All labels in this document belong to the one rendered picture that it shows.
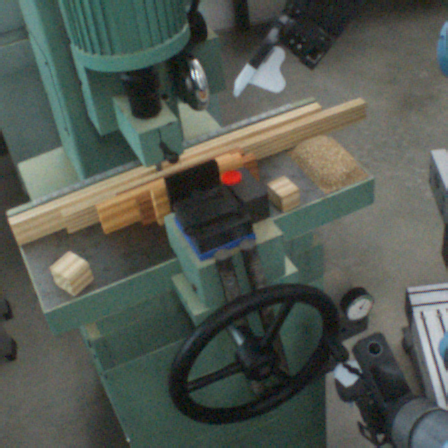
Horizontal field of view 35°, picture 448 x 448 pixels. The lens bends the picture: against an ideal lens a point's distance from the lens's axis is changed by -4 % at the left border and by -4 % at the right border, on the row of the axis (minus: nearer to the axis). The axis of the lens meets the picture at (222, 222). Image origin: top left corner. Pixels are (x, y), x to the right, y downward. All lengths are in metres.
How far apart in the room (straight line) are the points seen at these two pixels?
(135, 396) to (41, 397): 0.88
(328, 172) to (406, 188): 1.43
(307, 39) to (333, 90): 2.23
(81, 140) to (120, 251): 0.28
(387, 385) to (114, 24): 0.61
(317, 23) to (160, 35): 0.22
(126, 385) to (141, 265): 0.26
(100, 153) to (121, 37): 0.44
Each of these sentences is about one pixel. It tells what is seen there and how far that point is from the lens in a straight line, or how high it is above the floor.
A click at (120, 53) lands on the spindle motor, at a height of 1.23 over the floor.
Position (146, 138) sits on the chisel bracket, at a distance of 1.15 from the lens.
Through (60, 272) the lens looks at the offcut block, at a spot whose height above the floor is 0.94.
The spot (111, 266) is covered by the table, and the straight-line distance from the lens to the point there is 1.17.
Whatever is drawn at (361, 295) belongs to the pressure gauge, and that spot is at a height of 0.69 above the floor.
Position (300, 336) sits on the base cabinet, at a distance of 1.44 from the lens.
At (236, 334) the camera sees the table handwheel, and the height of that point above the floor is 0.82.
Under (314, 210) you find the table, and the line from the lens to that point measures 1.23.
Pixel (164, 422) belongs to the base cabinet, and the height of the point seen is 0.50.
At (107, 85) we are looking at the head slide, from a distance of 1.24.
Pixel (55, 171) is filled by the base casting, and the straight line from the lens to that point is 1.58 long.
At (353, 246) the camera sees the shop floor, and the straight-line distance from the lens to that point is 2.43.
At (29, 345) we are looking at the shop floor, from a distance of 2.35.
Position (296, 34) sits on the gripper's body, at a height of 1.25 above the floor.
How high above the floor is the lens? 1.70
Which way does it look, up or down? 42 degrees down
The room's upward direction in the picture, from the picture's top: 9 degrees counter-clockwise
